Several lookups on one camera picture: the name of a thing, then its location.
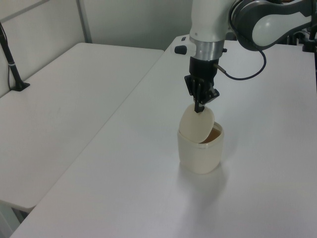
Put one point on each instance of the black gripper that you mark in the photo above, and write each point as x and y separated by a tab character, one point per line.
201	68

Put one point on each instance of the cream trash bin lid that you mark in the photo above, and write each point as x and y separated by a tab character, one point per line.
195	126

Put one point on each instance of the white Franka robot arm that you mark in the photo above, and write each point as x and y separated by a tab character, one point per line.
208	24

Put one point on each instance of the cream plastic trash bin body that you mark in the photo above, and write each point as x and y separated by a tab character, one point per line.
198	158

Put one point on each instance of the black table clamp mount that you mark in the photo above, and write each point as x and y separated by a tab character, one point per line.
309	44

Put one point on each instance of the black camera stand pole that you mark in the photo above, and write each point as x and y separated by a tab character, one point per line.
11	62

